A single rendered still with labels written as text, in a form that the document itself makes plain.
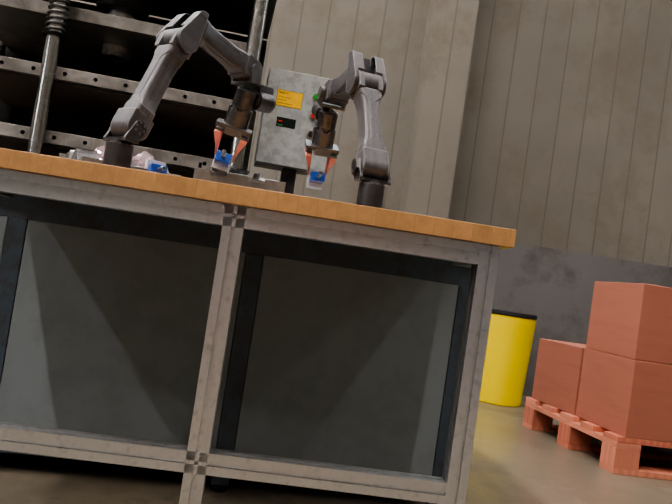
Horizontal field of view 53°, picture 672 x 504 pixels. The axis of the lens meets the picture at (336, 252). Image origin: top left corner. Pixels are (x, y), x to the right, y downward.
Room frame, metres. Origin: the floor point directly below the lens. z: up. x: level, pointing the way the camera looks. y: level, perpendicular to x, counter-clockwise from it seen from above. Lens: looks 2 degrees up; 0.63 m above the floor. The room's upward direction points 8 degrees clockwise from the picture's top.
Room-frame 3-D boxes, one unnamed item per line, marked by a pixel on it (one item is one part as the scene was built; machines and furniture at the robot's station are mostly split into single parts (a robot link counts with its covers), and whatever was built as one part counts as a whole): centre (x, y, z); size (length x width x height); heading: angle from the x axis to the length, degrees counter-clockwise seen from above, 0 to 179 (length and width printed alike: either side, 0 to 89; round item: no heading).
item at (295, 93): (2.90, 0.25, 0.74); 0.30 x 0.22 x 1.47; 100
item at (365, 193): (1.63, -0.06, 0.84); 0.20 x 0.07 x 0.08; 95
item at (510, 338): (4.50, -1.18, 0.30); 0.39 x 0.38 x 0.60; 5
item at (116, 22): (3.00, 1.09, 1.52); 1.10 x 0.70 x 0.05; 100
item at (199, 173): (2.18, 0.34, 0.87); 0.50 x 0.26 x 0.14; 10
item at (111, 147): (1.58, 0.54, 0.84); 0.20 x 0.07 x 0.08; 95
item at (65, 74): (2.99, 1.09, 1.27); 1.10 x 0.74 x 0.05; 100
